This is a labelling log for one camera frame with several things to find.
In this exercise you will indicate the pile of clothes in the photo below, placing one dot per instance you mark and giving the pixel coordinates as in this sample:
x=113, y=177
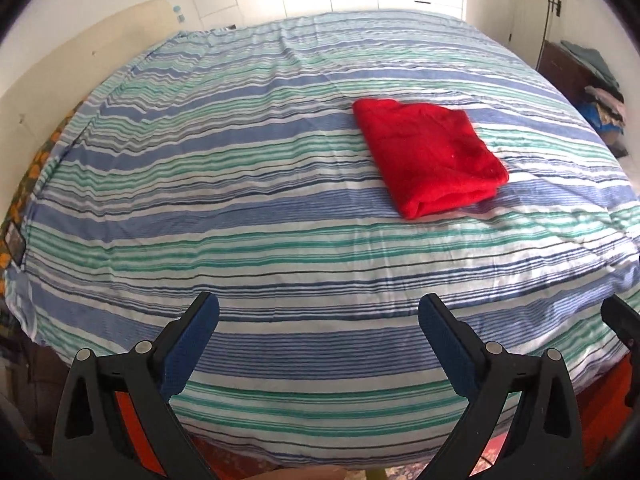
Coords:
x=605, y=115

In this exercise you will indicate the red sweater with white animal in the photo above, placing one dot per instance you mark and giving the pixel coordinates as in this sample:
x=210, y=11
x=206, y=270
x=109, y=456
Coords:
x=430, y=155

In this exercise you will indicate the blue green striped bed cover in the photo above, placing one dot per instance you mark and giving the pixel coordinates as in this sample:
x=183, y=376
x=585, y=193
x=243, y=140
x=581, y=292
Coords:
x=225, y=185

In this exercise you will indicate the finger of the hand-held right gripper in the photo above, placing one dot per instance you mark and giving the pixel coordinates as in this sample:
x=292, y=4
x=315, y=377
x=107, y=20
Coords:
x=622, y=322

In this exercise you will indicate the wooden dresser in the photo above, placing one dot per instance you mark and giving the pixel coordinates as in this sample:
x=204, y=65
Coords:
x=560, y=67

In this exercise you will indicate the patterned rug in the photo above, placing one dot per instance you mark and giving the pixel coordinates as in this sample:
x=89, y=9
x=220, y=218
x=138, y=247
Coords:
x=395, y=472

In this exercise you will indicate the person's left hand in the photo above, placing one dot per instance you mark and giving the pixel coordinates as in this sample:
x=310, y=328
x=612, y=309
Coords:
x=300, y=474

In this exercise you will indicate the orange fleece garment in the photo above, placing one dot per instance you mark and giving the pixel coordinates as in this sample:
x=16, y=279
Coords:
x=605, y=410

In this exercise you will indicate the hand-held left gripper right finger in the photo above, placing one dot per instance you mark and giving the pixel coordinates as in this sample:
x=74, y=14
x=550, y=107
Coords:
x=450, y=350

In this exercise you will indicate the orange floral bed sheet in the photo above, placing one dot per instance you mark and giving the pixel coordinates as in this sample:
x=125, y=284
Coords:
x=30, y=175

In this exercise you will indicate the teal folded cloth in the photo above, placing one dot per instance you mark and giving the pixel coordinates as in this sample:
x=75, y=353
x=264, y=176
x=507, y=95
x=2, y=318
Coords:
x=590, y=60

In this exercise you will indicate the beige headboard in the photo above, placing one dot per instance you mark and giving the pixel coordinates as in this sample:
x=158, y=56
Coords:
x=65, y=60

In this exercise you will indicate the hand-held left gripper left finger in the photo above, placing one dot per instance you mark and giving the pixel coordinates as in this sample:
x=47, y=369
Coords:
x=185, y=350

